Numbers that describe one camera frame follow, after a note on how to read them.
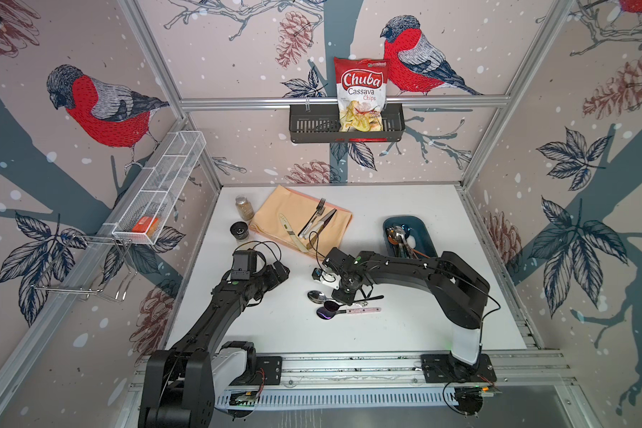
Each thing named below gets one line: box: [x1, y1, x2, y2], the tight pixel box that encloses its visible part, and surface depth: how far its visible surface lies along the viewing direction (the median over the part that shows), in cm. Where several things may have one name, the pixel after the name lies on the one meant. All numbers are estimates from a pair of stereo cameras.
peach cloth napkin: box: [248, 184, 354, 259], surface depth 110 cm
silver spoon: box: [306, 290, 333, 305], surface depth 87 cm
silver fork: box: [297, 197, 327, 239], surface depth 112 cm
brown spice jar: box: [234, 194, 255, 222], surface depth 106 cm
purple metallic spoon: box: [323, 295, 385, 313], surface depth 86 cm
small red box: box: [131, 215, 152, 233], surface depth 68 cm
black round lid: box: [230, 221, 249, 240], surface depth 94 cm
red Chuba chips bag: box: [333, 57, 390, 133], surface depth 85 cm
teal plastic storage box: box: [382, 215, 438, 259], surface depth 102 cm
